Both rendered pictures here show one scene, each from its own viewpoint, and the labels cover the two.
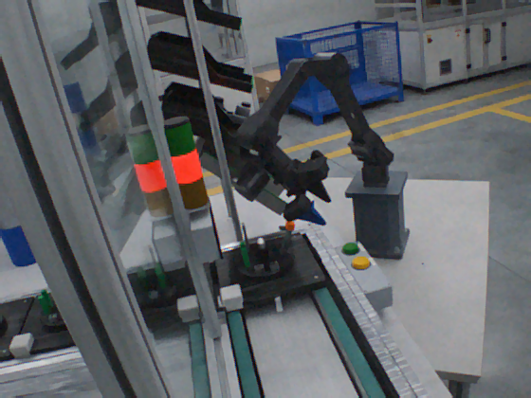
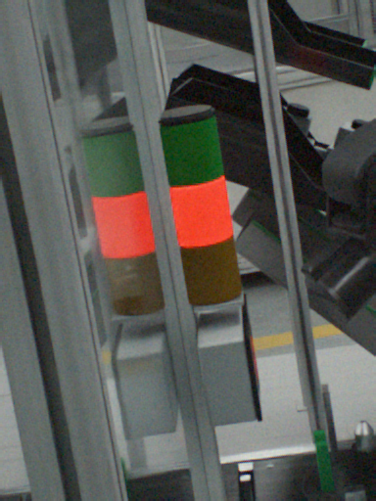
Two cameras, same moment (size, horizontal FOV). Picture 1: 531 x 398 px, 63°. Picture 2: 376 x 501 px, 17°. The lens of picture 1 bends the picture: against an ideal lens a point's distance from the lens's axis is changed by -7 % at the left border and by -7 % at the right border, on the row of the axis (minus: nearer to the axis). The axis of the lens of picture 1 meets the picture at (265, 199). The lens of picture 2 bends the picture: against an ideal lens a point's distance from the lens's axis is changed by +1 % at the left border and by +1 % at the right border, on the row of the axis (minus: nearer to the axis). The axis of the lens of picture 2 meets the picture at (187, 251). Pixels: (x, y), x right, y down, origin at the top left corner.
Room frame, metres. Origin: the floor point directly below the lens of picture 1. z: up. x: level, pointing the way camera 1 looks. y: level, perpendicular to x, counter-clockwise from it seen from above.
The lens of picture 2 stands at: (-0.23, -0.04, 1.57)
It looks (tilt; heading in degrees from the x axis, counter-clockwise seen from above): 15 degrees down; 10
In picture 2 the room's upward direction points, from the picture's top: 9 degrees counter-clockwise
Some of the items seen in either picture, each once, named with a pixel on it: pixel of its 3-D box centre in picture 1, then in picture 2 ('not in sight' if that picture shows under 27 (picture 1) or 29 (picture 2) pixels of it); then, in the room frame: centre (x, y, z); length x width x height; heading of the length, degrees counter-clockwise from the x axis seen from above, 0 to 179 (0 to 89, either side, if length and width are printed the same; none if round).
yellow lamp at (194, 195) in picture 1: (192, 190); (208, 267); (0.76, 0.13, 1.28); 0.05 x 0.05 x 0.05
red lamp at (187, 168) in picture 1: (185, 165); (199, 209); (0.76, 0.13, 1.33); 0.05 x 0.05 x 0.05
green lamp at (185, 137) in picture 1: (178, 137); (189, 149); (0.76, 0.13, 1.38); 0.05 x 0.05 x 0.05
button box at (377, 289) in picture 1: (361, 274); not in sight; (0.90, -0.19, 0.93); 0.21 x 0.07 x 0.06; 7
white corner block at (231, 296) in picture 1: (231, 298); not in sight; (0.86, 0.12, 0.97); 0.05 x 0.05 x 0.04; 7
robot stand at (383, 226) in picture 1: (378, 213); not in sight; (1.13, -0.31, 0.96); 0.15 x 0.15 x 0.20; 61
